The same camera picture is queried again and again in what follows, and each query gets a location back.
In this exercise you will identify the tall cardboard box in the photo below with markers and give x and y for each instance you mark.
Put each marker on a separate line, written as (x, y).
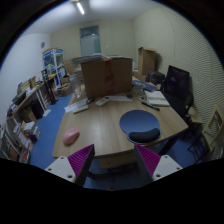
(146, 60)

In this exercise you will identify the blue mouse pad wrist rest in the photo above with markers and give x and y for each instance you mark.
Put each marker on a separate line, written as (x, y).
(140, 126)

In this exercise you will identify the wooden bookshelf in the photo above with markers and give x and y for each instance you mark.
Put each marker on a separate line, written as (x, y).
(16, 143)

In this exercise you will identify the glass display cabinet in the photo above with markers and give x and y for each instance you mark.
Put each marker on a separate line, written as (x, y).
(53, 60)

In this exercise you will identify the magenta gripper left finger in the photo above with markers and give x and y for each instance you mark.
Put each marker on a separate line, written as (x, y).
(75, 167)

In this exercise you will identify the wooden chair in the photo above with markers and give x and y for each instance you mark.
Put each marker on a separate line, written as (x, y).
(211, 136)

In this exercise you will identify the blue folder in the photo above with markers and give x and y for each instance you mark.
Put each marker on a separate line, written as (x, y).
(145, 86)

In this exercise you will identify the white paper sheet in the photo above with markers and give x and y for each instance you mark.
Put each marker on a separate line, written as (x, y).
(120, 98)

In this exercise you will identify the open white notebook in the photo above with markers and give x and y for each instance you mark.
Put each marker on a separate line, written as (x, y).
(156, 98)

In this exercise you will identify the large cardboard box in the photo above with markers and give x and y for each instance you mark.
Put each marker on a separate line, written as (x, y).
(107, 77)

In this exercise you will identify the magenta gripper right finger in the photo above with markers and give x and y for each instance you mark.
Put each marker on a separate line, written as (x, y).
(154, 165)

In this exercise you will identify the ceiling fluorescent light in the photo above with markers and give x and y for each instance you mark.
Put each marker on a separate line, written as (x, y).
(80, 8)

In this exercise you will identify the white remote control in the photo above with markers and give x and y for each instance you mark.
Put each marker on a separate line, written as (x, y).
(103, 101)

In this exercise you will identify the black pen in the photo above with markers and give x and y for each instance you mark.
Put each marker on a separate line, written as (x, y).
(151, 106)

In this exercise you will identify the pink computer mouse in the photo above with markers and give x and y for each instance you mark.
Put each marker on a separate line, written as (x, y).
(70, 136)

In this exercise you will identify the black office chair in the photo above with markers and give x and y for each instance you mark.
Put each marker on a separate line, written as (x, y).
(176, 89)

